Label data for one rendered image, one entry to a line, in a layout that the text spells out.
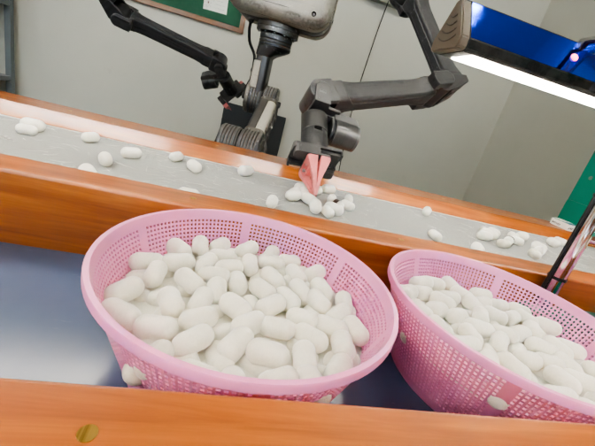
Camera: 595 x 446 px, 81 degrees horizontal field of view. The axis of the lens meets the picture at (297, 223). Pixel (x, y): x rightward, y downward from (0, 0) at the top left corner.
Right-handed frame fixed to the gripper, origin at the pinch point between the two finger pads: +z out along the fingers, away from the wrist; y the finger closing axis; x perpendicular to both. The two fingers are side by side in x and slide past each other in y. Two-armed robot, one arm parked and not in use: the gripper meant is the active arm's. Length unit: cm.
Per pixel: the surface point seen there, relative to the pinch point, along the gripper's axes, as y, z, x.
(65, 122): -49, -13, 10
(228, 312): -14.7, 29.5, -21.2
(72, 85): -125, -156, 143
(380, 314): -0.9, 28.6, -22.4
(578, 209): 90, -21, 12
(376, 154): 97, -147, 136
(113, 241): -25.4, 24.1, -20.6
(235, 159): -15.1, -12.8, 10.7
